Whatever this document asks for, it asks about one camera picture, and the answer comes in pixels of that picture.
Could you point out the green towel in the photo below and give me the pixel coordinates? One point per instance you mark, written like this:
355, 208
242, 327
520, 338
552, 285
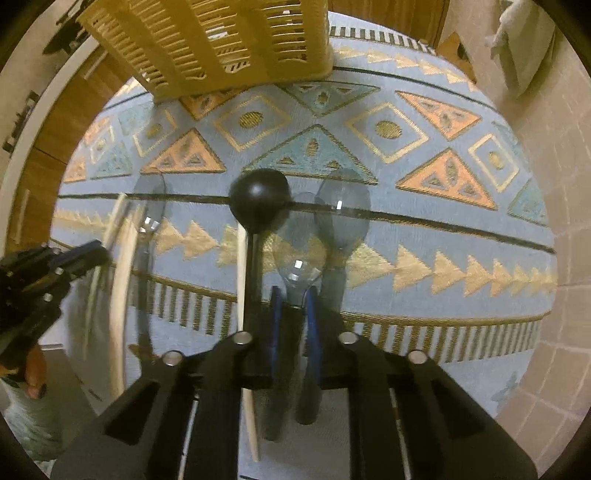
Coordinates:
524, 55

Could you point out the black round ladle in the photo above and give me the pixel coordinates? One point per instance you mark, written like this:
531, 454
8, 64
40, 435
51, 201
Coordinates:
259, 198

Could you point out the wooden base cabinet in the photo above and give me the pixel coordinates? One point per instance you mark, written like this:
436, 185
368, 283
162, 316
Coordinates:
51, 129
392, 18

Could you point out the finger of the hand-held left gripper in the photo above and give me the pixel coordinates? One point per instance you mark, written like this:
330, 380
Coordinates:
85, 258

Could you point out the yellow plastic utensil basket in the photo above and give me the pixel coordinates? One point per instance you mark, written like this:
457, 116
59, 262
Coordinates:
184, 46

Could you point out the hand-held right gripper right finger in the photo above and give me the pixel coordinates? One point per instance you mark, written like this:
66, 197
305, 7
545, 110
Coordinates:
312, 323

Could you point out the blue patterned rug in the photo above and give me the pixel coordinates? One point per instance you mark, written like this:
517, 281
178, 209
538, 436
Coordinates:
415, 240

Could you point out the clear plastic spoon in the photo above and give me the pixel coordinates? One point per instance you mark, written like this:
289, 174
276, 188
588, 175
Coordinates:
344, 212
150, 203
295, 258

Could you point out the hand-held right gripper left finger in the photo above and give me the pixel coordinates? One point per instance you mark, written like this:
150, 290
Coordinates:
275, 318

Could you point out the person's left hand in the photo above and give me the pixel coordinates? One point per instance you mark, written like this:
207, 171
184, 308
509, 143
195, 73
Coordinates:
36, 369

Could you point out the brown cardboard box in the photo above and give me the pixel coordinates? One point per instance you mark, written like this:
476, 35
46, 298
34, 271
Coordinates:
455, 55

